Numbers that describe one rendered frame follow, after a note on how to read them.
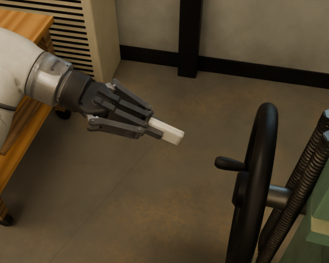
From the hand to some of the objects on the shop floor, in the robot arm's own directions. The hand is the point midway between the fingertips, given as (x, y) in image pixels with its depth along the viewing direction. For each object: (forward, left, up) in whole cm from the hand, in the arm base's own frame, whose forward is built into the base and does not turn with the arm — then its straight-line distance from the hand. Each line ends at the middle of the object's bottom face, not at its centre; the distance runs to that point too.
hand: (164, 131), depth 74 cm
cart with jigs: (-16, +94, -78) cm, 123 cm away
